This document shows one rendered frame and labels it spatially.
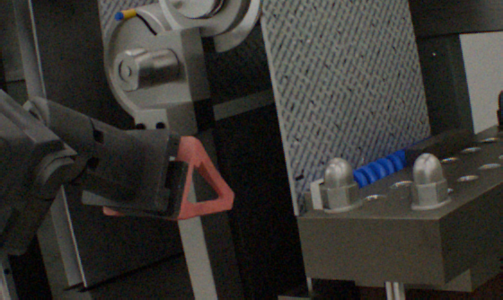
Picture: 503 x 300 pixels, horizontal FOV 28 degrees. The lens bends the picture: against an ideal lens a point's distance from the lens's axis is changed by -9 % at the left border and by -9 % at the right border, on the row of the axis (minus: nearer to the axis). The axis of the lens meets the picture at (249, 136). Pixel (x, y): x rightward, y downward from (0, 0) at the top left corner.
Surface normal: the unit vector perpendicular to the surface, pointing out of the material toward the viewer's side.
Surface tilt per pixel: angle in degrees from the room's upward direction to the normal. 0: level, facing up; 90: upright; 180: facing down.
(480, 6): 90
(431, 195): 90
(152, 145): 60
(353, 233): 90
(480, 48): 90
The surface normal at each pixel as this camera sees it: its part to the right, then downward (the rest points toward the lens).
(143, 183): -0.68, -0.29
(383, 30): 0.71, -0.02
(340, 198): -0.24, 0.19
